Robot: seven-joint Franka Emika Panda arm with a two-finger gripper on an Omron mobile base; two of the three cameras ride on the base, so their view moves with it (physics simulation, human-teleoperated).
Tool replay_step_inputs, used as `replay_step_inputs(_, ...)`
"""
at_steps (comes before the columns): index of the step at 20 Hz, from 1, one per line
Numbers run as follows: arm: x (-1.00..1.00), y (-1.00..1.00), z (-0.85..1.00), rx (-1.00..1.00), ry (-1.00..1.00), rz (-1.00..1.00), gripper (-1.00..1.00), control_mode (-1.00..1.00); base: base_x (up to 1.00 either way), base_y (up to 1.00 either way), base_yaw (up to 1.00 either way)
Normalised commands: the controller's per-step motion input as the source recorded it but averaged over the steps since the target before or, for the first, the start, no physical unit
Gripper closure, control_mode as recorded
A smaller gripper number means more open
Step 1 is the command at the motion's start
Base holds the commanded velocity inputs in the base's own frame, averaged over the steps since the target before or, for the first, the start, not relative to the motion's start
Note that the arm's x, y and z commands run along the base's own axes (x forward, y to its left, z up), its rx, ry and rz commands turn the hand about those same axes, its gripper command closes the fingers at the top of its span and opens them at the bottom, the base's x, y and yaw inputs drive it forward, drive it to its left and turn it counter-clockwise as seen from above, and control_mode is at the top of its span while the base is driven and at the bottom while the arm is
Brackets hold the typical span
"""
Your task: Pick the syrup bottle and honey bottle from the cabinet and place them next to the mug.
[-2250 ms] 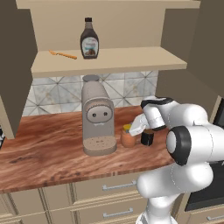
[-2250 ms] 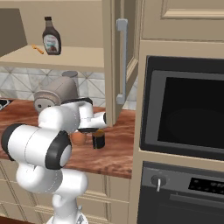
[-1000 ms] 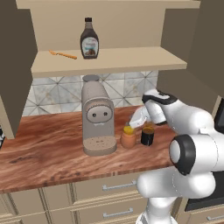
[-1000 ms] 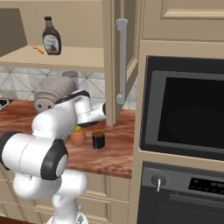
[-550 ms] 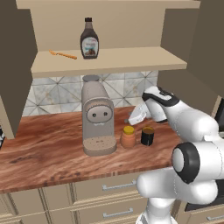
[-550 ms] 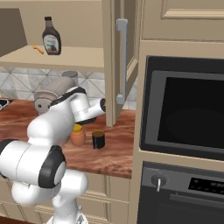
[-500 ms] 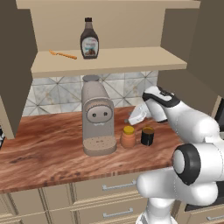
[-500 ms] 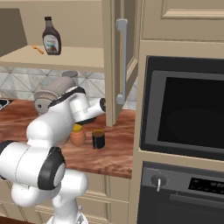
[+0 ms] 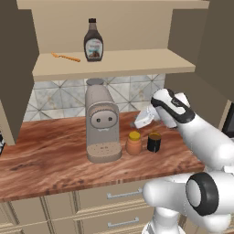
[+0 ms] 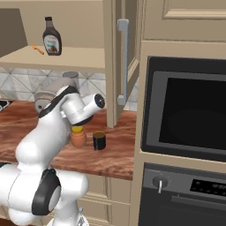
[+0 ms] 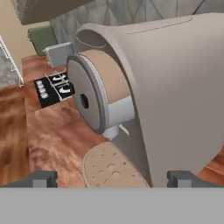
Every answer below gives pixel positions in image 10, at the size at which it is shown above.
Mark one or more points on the small orange honey dipper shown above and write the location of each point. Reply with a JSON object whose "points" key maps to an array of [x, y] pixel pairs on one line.
{"points": [[38, 50]]}

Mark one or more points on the beige open cabinet door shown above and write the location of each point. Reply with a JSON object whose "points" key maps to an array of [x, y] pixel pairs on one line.
{"points": [[113, 73]]}

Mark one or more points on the black oven knob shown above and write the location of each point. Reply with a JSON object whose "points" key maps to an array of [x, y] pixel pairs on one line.
{"points": [[160, 183]]}

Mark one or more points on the grey stand mixer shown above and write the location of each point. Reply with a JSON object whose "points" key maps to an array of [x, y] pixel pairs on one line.
{"points": [[50, 88]]}

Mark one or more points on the black mug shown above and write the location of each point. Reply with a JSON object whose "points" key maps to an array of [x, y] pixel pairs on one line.
{"points": [[99, 141]]}

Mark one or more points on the orange honey bottle yellow cap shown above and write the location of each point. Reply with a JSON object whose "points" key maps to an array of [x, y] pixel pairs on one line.
{"points": [[78, 139]]}

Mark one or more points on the black built-in microwave oven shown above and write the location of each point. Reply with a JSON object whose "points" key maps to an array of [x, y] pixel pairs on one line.
{"points": [[188, 111]]}

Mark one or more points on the dark brown syrup bottle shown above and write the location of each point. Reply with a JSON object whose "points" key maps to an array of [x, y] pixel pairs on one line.
{"points": [[52, 38]]}

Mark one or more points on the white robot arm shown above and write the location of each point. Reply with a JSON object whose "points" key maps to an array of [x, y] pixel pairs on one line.
{"points": [[44, 138]]}

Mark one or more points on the beige shaded cabinet door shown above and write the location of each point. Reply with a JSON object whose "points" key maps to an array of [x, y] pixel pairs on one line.
{"points": [[11, 32]]}

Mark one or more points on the beige base cabinet door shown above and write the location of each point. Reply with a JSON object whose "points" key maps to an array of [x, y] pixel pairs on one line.
{"points": [[117, 197]]}

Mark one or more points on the beige cabinet door above oven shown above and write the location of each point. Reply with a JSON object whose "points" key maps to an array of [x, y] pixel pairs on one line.
{"points": [[188, 17]]}

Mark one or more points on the beige wall cabinet shelf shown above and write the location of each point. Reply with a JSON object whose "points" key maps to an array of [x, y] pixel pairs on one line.
{"points": [[76, 58]]}

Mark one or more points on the black hob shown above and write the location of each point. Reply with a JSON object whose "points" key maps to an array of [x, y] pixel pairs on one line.
{"points": [[4, 104]]}

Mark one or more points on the beige tall oven cabinet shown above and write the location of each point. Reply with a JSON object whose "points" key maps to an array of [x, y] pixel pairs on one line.
{"points": [[147, 48]]}

